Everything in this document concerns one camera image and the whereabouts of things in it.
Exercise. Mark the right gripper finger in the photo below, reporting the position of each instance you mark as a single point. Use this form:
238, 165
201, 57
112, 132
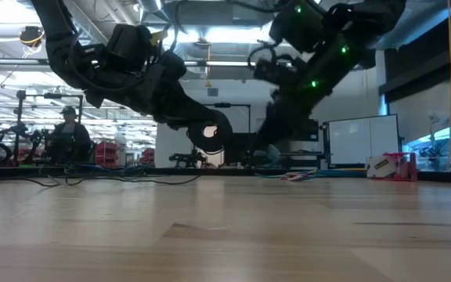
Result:
304, 109
276, 125

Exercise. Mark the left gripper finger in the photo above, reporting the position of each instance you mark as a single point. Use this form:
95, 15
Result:
186, 111

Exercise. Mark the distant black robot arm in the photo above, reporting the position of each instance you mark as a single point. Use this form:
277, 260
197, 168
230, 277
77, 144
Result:
184, 158

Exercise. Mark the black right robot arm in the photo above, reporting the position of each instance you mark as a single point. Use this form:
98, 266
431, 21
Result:
374, 19

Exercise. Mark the black monitor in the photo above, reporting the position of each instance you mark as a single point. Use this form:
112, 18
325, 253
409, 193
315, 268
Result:
312, 133

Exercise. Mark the person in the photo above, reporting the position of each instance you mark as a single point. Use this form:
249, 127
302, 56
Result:
273, 154
69, 137

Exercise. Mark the red tool cabinet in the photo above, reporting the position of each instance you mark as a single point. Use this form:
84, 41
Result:
107, 154
148, 156

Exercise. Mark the whiteboard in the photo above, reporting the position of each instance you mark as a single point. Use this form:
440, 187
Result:
362, 139

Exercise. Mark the bundle of coloured tubes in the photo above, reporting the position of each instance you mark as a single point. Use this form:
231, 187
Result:
351, 169

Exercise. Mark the long ceiling light bar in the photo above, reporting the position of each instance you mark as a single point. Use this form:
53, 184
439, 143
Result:
14, 62

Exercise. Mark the red tape dispenser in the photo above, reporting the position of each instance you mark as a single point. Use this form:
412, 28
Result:
407, 168

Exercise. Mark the grey wall vent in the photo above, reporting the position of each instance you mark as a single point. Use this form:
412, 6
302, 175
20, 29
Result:
212, 92

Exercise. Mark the black robot station frame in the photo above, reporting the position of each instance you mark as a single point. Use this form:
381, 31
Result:
225, 105
49, 96

